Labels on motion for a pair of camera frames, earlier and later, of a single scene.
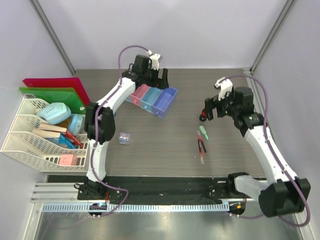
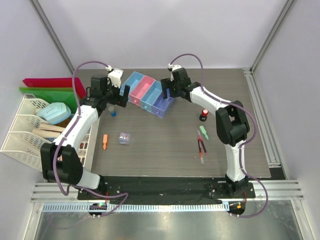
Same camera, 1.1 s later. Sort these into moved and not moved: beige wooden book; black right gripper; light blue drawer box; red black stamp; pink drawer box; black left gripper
Moved: black left gripper; black right gripper
Not moved: beige wooden book; pink drawer box; light blue drawer box; red black stamp
